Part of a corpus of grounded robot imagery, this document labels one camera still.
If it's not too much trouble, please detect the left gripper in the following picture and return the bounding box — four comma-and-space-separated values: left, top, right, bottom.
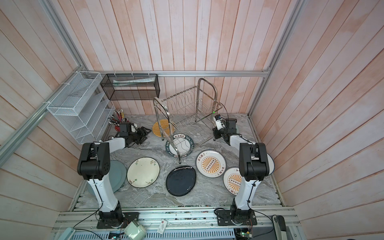
128, 126, 152, 145

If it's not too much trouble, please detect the yellow woven round tray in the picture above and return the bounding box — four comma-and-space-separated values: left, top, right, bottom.
152, 119, 176, 138

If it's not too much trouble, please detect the cream floral plate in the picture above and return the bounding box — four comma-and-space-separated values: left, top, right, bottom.
127, 157, 160, 188

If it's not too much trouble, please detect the steel dish rack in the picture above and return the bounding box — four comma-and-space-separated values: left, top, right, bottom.
153, 78, 223, 164

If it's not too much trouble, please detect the pale green glass plate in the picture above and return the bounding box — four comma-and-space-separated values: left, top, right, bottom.
86, 159, 128, 196

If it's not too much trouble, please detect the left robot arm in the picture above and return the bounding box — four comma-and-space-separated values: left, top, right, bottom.
77, 123, 152, 228

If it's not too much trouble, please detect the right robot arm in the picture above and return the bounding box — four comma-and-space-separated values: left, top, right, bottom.
213, 115, 275, 224

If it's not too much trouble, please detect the pencils bundle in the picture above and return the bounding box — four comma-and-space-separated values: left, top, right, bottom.
108, 109, 126, 126

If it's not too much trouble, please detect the green rimmed white plate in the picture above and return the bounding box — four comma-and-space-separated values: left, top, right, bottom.
166, 134, 195, 158

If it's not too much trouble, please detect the orange sunburst plate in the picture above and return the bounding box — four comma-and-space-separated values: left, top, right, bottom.
196, 150, 227, 178
223, 167, 242, 196

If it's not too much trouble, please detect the white black-rimmed plate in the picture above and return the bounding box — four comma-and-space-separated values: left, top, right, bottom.
267, 154, 275, 176

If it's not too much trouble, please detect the black oval plate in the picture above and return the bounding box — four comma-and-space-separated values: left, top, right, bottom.
166, 166, 197, 197

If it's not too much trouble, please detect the white tag label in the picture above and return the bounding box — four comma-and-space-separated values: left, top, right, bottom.
157, 220, 168, 235

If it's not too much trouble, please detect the white power adapter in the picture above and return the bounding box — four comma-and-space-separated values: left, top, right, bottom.
124, 220, 147, 240

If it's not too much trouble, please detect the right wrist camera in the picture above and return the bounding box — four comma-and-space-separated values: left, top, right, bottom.
215, 114, 226, 131

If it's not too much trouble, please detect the black mesh wall basket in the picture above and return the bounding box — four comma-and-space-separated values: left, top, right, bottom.
101, 73, 161, 101

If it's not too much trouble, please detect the white mesh wall shelf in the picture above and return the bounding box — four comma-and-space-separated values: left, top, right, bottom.
47, 72, 115, 144

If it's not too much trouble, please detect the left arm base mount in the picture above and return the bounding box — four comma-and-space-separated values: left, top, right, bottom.
97, 212, 139, 229

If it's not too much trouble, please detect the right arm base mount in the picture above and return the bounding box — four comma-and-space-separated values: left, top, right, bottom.
214, 208, 257, 226

